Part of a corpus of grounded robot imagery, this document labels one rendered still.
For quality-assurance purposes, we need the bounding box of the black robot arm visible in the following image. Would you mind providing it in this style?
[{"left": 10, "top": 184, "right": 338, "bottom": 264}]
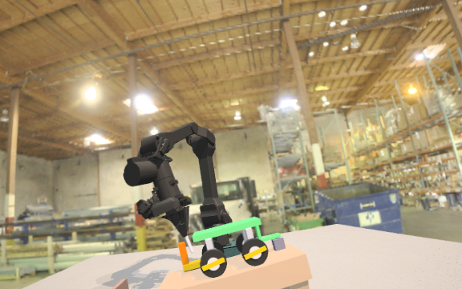
[{"left": 124, "top": 122, "right": 233, "bottom": 230}]

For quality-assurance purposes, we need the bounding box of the yellow wedge chock with orange handle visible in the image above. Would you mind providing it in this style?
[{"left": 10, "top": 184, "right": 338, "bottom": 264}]
[{"left": 178, "top": 242, "right": 200, "bottom": 272}]

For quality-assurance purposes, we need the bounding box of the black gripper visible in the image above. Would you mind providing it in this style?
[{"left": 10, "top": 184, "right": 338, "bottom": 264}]
[{"left": 150, "top": 177, "right": 193, "bottom": 237}]

